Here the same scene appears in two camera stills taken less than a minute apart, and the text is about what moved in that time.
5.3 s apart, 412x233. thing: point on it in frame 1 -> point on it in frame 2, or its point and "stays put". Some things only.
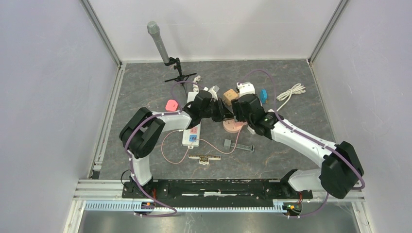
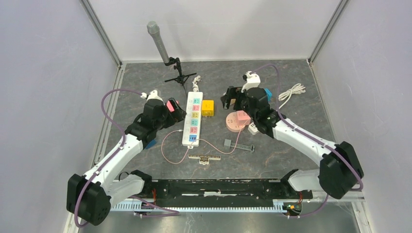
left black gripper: x=222 y=112 -> x=178 y=115
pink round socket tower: x=231 y=125 stays put
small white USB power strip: x=252 y=131 stays put
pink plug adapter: x=171 y=105 stays put
